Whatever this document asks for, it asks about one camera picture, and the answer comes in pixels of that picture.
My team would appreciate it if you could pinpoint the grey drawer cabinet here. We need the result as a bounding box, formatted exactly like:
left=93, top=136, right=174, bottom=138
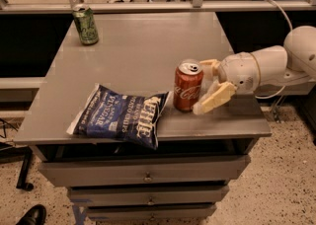
left=16, top=13, right=270, bottom=222

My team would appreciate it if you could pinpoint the green soda can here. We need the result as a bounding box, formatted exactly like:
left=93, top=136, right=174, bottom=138
left=72, top=4, right=99, bottom=45

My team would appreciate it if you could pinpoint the blue kettle chip bag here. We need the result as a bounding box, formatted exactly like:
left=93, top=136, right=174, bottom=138
left=67, top=84, right=170, bottom=150

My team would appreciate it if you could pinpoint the middle grey drawer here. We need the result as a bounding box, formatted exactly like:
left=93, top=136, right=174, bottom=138
left=68, top=185, right=229, bottom=206

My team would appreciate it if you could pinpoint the black shoe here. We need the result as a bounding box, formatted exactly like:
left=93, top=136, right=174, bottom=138
left=16, top=204, right=46, bottom=225

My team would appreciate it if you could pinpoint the white cable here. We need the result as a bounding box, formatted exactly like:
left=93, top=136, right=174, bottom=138
left=255, top=0, right=294, bottom=101

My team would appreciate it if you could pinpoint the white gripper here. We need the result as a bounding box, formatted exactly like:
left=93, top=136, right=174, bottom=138
left=193, top=52, right=260, bottom=115

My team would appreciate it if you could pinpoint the red coke can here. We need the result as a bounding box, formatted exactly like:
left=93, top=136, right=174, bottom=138
left=173, top=59, right=203, bottom=112

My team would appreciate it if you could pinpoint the bottom grey drawer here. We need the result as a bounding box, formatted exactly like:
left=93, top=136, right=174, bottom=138
left=87, top=203, right=216, bottom=221

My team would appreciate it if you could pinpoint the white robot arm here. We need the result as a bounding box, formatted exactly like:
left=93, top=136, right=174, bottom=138
left=193, top=26, right=316, bottom=114

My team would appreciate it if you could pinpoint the grey drawer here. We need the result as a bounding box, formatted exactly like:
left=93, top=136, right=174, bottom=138
left=39, top=155, right=250, bottom=187
left=68, top=185, right=229, bottom=206
left=87, top=203, right=216, bottom=221

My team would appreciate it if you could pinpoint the black chair leg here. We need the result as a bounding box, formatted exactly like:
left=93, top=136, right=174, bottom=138
left=0, top=145, right=34, bottom=191

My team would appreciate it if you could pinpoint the top grey drawer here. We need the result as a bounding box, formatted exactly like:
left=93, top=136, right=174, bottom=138
left=39, top=155, right=250, bottom=187

